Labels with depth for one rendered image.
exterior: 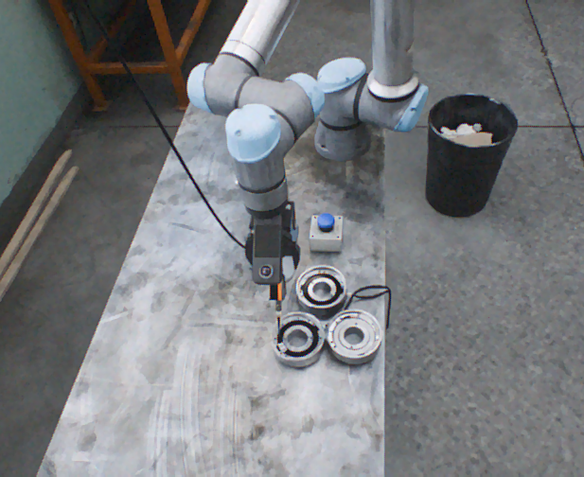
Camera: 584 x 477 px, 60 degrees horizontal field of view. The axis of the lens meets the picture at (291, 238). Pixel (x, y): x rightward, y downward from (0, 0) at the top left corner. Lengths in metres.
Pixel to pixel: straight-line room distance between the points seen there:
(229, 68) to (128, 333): 0.58
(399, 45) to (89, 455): 0.98
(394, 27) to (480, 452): 1.30
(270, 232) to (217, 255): 0.40
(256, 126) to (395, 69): 0.52
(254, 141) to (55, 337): 1.69
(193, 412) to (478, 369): 1.19
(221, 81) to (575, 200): 1.97
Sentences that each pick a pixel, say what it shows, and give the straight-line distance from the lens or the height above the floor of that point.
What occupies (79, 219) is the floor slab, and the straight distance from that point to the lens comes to 2.65.
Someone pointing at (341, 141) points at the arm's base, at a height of 0.86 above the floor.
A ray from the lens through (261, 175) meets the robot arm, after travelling 0.74.
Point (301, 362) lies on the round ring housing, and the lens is 0.98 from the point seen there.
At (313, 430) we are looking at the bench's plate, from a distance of 0.96.
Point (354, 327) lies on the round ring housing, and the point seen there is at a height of 0.82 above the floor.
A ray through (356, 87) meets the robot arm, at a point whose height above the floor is 1.01.
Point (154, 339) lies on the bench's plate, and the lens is 1.10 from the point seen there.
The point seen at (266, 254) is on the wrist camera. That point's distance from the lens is 0.81.
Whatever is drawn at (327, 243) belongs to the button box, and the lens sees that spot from 1.13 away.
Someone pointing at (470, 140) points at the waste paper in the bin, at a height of 0.35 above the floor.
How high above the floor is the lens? 1.70
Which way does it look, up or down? 50 degrees down
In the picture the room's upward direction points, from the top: 8 degrees counter-clockwise
